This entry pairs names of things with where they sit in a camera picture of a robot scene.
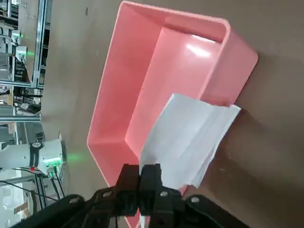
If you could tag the white tissue sheet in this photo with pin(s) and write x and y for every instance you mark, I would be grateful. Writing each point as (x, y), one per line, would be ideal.
(185, 137)

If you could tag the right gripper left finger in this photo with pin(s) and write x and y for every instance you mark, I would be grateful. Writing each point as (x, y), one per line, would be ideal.
(95, 209)

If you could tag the pink plastic container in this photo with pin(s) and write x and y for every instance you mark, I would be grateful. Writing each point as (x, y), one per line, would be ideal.
(133, 83)

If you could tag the aluminium frame profile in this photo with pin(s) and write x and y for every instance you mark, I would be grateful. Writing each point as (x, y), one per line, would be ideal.
(40, 47)

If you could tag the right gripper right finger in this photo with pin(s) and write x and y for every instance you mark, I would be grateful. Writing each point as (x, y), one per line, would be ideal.
(171, 209)

